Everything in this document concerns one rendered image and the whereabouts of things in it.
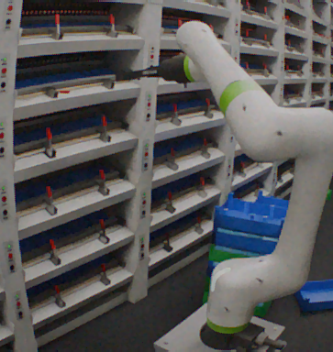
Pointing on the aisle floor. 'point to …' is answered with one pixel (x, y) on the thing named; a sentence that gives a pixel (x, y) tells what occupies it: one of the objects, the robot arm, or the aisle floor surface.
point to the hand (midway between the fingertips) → (126, 76)
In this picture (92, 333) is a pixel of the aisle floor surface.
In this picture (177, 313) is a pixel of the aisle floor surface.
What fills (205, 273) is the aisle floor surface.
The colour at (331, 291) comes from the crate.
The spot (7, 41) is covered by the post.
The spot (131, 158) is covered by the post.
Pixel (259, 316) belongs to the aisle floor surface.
